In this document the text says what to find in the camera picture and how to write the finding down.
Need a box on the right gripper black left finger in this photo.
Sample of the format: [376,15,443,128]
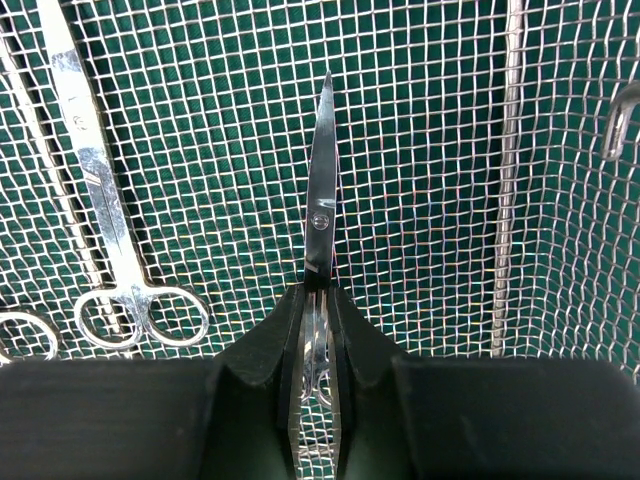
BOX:
[1,286,304,479]

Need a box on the steel scissors curved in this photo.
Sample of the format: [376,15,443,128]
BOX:
[288,72,338,467]

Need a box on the metal mesh instrument tray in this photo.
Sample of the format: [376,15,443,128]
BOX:
[0,0,640,480]

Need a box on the green surgical drape cloth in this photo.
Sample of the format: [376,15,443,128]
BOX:
[0,0,640,361]

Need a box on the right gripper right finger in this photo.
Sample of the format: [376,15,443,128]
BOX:
[329,287,639,479]

